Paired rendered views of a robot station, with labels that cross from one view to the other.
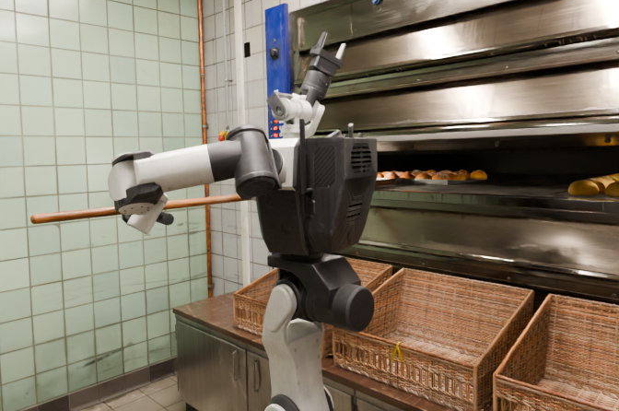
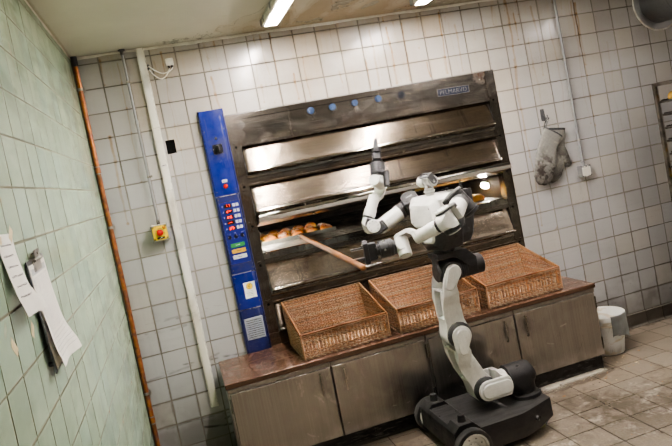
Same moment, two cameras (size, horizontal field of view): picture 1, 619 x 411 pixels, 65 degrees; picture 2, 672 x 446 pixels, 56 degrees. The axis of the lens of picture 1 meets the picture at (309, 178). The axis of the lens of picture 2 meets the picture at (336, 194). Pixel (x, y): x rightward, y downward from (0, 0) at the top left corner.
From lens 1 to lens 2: 3.28 m
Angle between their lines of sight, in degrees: 59
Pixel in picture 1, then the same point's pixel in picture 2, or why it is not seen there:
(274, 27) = (214, 127)
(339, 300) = (479, 259)
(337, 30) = (277, 130)
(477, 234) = not seen: hidden behind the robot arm
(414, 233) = not seen: hidden behind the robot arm
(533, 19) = (411, 127)
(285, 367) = (454, 307)
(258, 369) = (346, 373)
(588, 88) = (441, 159)
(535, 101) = (421, 167)
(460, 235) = not seen: hidden behind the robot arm
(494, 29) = (393, 131)
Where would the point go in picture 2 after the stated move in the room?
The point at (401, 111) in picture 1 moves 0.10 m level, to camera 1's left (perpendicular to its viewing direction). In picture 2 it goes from (344, 182) to (337, 184)
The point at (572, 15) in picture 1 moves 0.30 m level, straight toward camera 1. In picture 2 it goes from (429, 125) to (458, 119)
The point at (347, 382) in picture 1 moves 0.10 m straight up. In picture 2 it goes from (421, 333) to (418, 317)
